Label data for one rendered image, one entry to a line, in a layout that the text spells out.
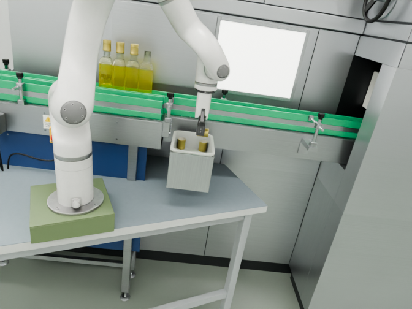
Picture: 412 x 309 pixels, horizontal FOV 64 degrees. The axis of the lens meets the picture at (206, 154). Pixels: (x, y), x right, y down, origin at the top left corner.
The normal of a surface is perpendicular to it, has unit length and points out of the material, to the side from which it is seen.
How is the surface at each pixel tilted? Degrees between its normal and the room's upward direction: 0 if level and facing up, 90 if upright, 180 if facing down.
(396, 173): 90
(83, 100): 66
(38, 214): 2
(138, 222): 0
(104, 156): 90
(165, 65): 90
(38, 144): 90
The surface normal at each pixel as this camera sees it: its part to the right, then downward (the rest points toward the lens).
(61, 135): -0.05, -0.55
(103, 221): 0.42, 0.42
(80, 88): 0.57, -0.06
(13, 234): 0.14, -0.90
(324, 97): 0.01, 0.40
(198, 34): -0.04, -0.21
